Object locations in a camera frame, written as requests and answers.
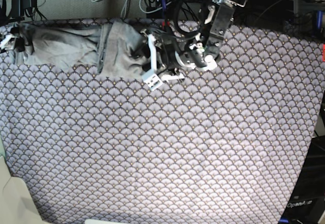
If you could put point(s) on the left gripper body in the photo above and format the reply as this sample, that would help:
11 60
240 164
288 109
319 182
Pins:
162 57

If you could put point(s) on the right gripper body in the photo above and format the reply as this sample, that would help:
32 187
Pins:
11 41

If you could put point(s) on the light grey T-shirt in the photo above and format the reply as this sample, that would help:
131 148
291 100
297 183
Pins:
110 47

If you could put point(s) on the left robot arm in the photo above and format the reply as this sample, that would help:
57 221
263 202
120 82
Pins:
200 49

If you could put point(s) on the blue orange table clamp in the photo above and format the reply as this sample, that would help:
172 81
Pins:
165 23

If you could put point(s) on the purple fan-pattern tablecloth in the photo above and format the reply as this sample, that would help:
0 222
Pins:
219 147

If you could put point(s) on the orange clamp right edge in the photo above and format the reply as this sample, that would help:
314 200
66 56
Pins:
323 52

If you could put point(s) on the blue clamp right side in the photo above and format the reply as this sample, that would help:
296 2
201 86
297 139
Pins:
317 24

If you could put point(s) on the white panel bottom left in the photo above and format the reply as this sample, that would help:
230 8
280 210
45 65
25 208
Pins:
17 205

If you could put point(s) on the black OpenArm box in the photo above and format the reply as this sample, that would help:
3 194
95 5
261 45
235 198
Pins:
306 204

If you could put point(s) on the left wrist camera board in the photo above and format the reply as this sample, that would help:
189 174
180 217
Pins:
152 80

